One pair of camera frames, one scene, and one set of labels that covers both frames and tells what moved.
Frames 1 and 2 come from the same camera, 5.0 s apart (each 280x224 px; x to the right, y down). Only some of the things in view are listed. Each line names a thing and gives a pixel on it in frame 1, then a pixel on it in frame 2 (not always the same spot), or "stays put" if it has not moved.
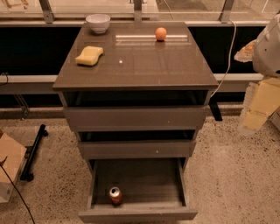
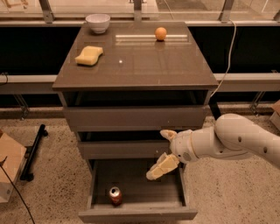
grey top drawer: [135, 110] stays put
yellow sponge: [89, 56] stays put
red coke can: [115, 196] stays put
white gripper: [268, 52] -> [181, 146]
